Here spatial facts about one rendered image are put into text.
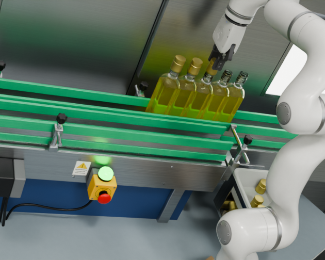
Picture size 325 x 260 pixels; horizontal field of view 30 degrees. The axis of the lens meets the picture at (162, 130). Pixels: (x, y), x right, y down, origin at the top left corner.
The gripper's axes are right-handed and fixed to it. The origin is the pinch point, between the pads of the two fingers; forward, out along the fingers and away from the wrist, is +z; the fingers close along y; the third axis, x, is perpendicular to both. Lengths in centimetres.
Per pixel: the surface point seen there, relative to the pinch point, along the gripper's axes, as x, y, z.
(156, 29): -17.0, -12.5, 0.6
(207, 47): 1.9, -12.1, 3.5
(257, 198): 24.3, 22.1, 36.3
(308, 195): 83, -16, 72
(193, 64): -7.3, 0.8, 2.5
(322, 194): 89, -17, 70
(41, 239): -43, 24, 59
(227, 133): 14.1, 3.5, 25.6
